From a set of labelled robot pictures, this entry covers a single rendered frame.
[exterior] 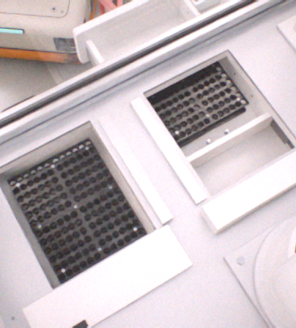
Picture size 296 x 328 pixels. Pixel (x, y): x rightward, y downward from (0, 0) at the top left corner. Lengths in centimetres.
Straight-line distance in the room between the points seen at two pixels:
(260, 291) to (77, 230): 34
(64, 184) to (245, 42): 46
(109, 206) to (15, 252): 20
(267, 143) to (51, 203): 47
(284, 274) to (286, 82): 71
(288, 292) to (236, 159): 73
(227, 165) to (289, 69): 23
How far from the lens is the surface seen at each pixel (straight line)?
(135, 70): 90
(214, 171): 99
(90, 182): 90
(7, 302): 83
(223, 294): 81
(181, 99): 96
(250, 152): 102
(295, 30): 103
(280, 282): 29
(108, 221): 87
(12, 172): 100
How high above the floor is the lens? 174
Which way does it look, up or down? 69 degrees down
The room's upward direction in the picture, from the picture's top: 3 degrees clockwise
